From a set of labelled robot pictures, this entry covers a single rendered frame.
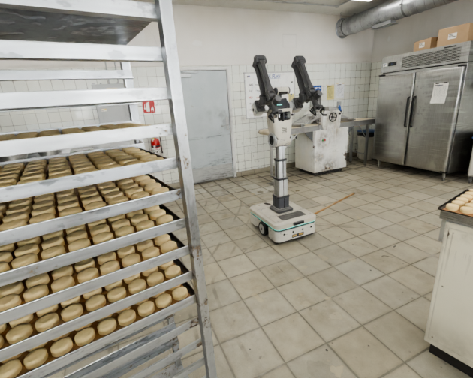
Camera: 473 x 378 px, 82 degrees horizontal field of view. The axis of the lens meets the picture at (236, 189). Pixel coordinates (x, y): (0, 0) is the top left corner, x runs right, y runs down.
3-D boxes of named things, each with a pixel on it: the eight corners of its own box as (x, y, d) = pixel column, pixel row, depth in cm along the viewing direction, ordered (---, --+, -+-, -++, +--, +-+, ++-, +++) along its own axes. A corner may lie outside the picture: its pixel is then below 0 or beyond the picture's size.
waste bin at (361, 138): (386, 158, 618) (389, 129, 598) (369, 161, 599) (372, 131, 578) (366, 154, 666) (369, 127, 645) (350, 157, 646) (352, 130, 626)
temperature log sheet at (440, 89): (445, 103, 411) (449, 81, 402) (444, 103, 410) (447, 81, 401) (430, 103, 430) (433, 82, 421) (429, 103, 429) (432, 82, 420)
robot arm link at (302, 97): (296, 62, 280) (288, 63, 277) (304, 54, 268) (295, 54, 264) (308, 103, 276) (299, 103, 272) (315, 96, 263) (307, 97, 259)
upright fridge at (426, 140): (475, 174, 466) (504, 41, 403) (441, 183, 433) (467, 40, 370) (399, 160, 589) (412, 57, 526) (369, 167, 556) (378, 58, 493)
